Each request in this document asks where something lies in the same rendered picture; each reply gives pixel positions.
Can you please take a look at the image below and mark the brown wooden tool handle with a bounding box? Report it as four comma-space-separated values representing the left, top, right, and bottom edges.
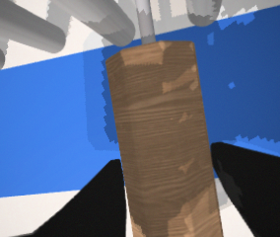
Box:
105, 0, 224, 237

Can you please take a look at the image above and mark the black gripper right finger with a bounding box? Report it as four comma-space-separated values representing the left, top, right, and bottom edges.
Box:
210, 142, 280, 237

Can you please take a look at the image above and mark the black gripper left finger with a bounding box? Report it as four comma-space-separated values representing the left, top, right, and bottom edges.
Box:
10, 159, 127, 237

